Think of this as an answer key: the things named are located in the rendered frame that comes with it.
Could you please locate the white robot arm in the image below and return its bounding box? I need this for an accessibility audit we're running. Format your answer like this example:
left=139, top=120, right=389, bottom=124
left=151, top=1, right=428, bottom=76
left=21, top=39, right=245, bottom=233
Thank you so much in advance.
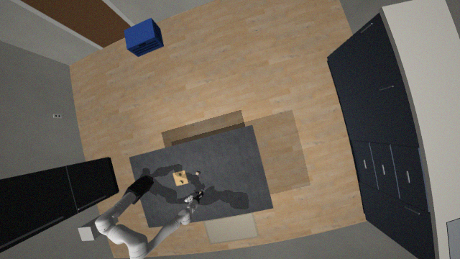
left=95, top=192, right=198, bottom=259

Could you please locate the tan square mat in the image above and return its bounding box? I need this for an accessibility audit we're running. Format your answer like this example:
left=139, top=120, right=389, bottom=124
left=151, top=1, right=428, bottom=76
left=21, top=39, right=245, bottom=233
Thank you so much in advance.
left=173, top=171, right=188, bottom=186

